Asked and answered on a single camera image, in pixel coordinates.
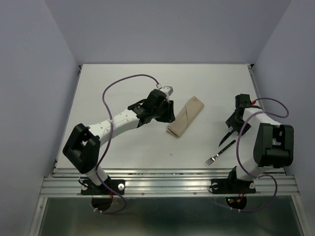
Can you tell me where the beige cloth napkin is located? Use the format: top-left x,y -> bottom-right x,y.
166,96 -> 204,138

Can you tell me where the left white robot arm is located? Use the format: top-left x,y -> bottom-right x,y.
63,86 -> 175,194

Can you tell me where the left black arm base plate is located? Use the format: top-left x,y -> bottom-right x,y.
78,177 -> 126,196

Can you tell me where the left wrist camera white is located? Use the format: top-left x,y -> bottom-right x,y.
158,86 -> 173,97

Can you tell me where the steel knife black handle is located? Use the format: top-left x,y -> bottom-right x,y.
219,129 -> 235,147

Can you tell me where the aluminium front rail frame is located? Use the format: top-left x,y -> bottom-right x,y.
40,169 -> 300,198

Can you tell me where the steel fork black handle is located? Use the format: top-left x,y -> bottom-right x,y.
205,140 -> 236,166

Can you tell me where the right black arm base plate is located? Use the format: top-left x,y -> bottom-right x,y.
209,178 -> 256,195

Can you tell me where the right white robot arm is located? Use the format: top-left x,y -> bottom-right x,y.
220,94 -> 294,192

